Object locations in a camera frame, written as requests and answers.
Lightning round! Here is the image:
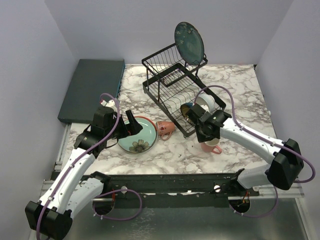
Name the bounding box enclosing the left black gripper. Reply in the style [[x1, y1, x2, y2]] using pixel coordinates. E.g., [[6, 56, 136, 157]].
[[105, 110, 143, 140]]

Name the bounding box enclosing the plain pink mug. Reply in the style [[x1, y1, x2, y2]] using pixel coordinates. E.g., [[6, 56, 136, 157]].
[[200, 138, 222, 155]]

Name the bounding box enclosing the white bowl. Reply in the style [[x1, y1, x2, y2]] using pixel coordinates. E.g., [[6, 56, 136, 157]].
[[195, 93, 215, 113]]

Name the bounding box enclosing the dark bowl beige inside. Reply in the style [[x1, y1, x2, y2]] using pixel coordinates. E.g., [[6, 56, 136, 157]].
[[180, 102, 193, 125]]

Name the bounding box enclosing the printed salmon coffee mug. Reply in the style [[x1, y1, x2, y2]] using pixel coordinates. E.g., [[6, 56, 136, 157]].
[[156, 121, 175, 141]]

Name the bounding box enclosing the black wire dish rack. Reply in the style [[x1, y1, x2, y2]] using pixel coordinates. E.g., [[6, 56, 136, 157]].
[[140, 42, 227, 138]]

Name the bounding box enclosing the blue glazed floral plate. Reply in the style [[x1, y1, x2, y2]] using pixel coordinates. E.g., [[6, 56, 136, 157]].
[[174, 22, 205, 66]]

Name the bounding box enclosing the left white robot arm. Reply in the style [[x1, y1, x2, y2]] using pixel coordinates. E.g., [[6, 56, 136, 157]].
[[25, 105, 143, 240]]

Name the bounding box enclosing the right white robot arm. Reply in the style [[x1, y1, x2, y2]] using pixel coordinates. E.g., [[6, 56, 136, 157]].
[[185, 104, 304, 196]]

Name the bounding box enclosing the teal patterned bottom plate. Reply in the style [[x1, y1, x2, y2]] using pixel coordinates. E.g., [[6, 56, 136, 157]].
[[118, 139, 155, 154]]

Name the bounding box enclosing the dark grey flat box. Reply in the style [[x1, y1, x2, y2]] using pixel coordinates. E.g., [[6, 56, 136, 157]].
[[57, 59, 125, 124]]

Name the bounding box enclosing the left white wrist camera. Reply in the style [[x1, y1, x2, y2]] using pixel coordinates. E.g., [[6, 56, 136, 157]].
[[100, 99, 119, 110]]

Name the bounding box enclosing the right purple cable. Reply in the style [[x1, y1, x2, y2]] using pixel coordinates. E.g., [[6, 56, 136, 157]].
[[193, 85, 315, 218]]

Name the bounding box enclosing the purple cable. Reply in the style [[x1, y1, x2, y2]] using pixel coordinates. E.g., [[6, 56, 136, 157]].
[[193, 85, 315, 218], [36, 92, 143, 240]]

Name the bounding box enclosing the black mounting rail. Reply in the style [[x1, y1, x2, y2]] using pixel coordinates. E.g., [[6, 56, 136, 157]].
[[79, 172, 261, 210]]

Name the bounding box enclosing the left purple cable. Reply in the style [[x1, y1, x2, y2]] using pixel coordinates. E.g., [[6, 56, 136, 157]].
[[36, 92, 143, 240]]

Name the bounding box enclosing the aluminium frame rail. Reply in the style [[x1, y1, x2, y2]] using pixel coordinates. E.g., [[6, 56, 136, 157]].
[[54, 123, 304, 198]]

